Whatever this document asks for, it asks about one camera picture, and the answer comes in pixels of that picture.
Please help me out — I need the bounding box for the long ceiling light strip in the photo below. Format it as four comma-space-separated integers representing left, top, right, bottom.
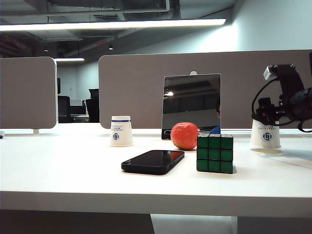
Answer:
0, 19, 226, 32

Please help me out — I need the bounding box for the frameless rectangular mirror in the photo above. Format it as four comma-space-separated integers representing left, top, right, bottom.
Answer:
161, 73, 222, 141

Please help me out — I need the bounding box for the wide grey desk divider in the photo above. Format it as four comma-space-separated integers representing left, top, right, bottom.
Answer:
98, 49, 312, 130

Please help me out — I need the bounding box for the grey ceiling duct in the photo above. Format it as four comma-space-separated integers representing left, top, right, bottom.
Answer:
47, 0, 181, 24

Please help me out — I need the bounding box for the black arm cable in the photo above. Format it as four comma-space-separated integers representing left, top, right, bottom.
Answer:
280, 117, 312, 134

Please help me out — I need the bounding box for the black office chair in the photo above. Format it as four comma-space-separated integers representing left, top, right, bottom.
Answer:
58, 96, 72, 123
85, 88, 100, 123

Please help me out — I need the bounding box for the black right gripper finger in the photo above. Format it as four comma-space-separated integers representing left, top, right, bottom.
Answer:
258, 97, 275, 110
254, 108, 282, 126

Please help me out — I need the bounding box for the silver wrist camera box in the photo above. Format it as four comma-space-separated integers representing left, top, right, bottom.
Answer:
262, 65, 277, 80

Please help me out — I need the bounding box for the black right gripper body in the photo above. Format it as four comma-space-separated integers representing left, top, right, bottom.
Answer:
274, 63, 305, 120

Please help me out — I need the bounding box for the orange-red ball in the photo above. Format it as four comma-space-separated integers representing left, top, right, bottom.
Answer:
170, 122, 199, 151

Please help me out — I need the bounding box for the dark desk leg panel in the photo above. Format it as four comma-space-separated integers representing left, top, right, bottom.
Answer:
0, 209, 155, 234
237, 215, 312, 234

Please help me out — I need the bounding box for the narrow grey desk divider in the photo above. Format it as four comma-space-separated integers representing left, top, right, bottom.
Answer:
0, 57, 59, 130

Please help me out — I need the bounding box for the Rubik's cube black frame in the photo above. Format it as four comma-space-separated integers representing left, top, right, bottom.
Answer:
196, 133, 234, 175

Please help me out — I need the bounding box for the black smartphone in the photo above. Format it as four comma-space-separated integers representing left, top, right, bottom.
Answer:
121, 150, 185, 176

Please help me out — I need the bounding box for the white paper cup blue logo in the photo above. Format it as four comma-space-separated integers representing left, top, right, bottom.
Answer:
109, 116, 134, 148
250, 119, 282, 149

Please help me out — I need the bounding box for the black camera cable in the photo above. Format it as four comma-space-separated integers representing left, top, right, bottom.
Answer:
251, 78, 276, 120

